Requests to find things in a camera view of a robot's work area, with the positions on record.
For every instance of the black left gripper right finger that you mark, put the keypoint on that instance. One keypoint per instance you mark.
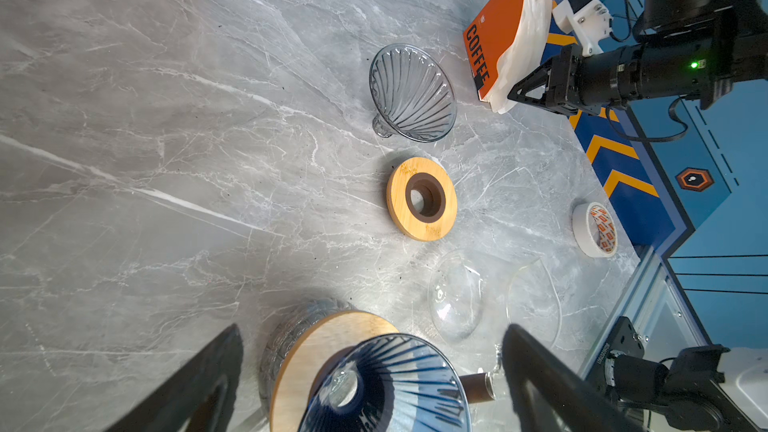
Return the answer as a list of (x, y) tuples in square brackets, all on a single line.
[(546, 394)]

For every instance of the blue ribbed glass dripper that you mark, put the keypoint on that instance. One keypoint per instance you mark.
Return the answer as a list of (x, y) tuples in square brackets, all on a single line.
[(393, 382)]

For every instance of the bamboo dripper ring stand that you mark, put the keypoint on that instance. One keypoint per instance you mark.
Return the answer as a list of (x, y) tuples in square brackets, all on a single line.
[(316, 352)]

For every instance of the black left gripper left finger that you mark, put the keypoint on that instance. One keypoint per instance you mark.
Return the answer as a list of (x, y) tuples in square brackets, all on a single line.
[(200, 396)]

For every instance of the grey ribbed glass dripper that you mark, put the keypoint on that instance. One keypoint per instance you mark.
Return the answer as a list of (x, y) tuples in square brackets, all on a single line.
[(412, 95)]

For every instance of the orange coffee filter pack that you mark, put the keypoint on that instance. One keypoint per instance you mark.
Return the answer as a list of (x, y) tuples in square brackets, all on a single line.
[(505, 43)]

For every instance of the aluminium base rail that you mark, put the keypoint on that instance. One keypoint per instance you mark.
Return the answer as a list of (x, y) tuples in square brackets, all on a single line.
[(660, 312)]

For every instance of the clear glass pitcher wooden handle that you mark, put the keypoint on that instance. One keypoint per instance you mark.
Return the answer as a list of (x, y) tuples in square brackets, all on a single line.
[(473, 298)]

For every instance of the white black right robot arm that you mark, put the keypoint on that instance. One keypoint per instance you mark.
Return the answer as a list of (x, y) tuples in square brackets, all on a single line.
[(694, 49)]

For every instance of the roll of clear tape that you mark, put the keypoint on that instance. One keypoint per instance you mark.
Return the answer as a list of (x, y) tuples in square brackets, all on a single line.
[(594, 230)]

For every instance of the ribbed glass coffee server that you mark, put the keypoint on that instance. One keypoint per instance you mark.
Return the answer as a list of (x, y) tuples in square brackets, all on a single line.
[(286, 335)]

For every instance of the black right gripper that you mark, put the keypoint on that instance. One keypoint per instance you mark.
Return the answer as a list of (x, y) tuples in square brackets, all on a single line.
[(569, 82)]

